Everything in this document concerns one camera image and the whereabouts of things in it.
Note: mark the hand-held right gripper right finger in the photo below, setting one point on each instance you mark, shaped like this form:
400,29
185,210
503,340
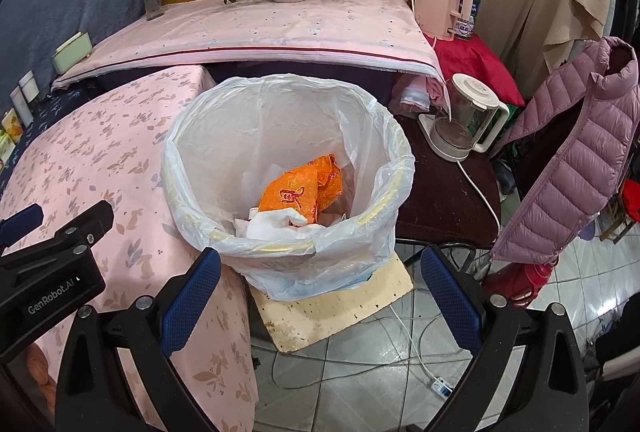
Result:
450,302

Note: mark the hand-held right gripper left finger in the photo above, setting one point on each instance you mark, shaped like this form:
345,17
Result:
192,302

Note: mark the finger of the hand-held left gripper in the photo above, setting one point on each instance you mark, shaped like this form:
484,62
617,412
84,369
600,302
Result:
75,232
20,224

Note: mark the white tissue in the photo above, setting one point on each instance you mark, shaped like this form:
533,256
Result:
265,224

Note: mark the orange wrapper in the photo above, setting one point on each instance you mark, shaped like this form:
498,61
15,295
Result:
295,197

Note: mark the trash bin with white liner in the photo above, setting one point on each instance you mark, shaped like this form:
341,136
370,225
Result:
280,112

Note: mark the dark red object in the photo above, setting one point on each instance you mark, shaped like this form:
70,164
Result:
515,287

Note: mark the small green white box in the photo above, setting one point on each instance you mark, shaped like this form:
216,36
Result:
5,150

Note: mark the white power strip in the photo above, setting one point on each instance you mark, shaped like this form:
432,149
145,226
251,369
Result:
441,387

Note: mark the printed tin can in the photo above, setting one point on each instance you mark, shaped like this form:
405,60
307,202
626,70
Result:
13,127

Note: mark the dark brown side table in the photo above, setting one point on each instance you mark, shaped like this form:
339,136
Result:
440,197

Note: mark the slim white bottle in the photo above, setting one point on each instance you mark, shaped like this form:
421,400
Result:
22,107

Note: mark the navy floral cloth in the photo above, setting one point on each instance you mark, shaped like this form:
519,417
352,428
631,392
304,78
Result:
50,105

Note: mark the cream foam board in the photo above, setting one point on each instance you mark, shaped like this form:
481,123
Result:
325,317

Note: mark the short white jar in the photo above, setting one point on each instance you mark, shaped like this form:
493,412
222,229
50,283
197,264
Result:
30,86

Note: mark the pale green tissue box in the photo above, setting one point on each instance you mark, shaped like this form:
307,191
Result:
72,55

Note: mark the glass electric kettle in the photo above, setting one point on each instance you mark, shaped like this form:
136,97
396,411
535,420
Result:
465,122

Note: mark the purple down jacket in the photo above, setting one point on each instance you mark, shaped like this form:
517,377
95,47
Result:
575,152

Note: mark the red cloth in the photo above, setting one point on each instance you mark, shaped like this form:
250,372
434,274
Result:
475,67

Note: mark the pink blanket with red stripe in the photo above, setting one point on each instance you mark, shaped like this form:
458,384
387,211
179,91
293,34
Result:
250,27

